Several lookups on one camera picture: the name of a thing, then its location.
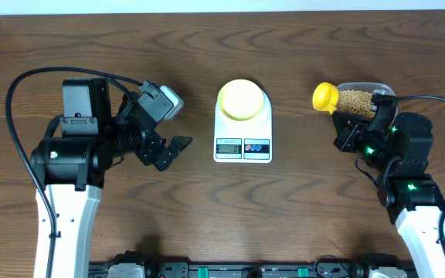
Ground yellow measuring scoop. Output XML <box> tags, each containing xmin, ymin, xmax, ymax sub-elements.
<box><xmin>312</xmin><ymin>82</ymin><xmax>339</xmax><ymax>114</ymax></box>

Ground yellow plastic bowl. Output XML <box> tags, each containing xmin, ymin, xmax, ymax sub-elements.
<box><xmin>217</xmin><ymin>79</ymin><xmax>264</xmax><ymax>121</ymax></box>

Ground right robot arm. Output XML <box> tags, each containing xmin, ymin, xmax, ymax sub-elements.
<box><xmin>331</xmin><ymin>94</ymin><xmax>445</xmax><ymax>277</ymax></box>

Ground clear plastic container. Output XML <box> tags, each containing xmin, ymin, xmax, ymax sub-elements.
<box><xmin>337</xmin><ymin>82</ymin><xmax>395</xmax><ymax>119</ymax></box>

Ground white digital kitchen scale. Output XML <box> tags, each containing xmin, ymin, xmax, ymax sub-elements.
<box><xmin>213</xmin><ymin>87</ymin><xmax>273</xmax><ymax>164</ymax></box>

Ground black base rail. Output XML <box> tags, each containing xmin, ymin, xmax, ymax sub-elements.
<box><xmin>87</xmin><ymin>251</ymin><xmax>418</xmax><ymax>278</ymax></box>

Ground soybeans in container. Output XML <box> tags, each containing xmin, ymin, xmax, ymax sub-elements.
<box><xmin>337</xmin><ymin>90</ymin><xmax>375</xmax><ymax>118</ymax></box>

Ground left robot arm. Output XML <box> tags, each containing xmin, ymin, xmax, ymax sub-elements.
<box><xmin>31</xmin><ymin>77</ymin><xmax>192</xmax><ymax>277</ymax></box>

